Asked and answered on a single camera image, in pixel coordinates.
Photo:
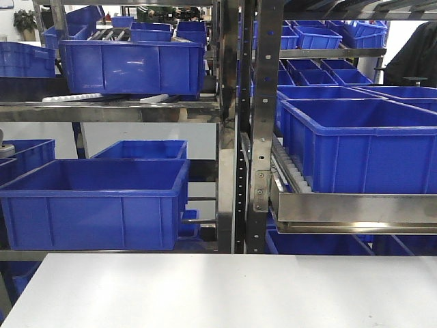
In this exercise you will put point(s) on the white roller track right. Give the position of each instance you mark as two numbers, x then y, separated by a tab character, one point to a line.
293	169

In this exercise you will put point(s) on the blue bin bottom right shelf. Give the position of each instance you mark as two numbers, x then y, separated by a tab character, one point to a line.
316	244

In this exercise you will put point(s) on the steel shelving rack right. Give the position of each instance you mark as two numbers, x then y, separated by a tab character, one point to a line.
303	213

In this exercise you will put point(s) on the large blue bin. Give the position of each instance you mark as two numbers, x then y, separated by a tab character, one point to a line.
110	67
97	204

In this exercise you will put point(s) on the blue bin far left edge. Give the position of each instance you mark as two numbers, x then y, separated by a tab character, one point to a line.
21	156

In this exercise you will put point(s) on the blue bin behind right bin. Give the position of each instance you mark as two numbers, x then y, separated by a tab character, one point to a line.
290	92

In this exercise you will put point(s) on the steel shelving rack left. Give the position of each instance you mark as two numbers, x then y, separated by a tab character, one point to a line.
221	112

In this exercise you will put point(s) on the blue crate far upper left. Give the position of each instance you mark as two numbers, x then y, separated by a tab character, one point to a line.
23	60

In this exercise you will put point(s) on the large blue bin right shelf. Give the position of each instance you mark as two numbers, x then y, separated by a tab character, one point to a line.
362	146

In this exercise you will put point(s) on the large blue bin upper left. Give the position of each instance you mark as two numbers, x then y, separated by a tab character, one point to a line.
110	67

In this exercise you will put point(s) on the small blue bin upper shelf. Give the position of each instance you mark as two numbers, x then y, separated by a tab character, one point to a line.
317	38

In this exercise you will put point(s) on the blue bin behind lower left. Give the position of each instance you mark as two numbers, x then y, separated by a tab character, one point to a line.
145	149

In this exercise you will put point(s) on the potted plant upper left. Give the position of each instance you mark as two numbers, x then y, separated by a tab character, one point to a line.
25	24

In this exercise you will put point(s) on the steel shelving rack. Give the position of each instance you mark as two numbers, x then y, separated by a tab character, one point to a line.
303	213
221	112

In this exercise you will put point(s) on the large blue bin lower left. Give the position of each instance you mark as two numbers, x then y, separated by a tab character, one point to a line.
97	204

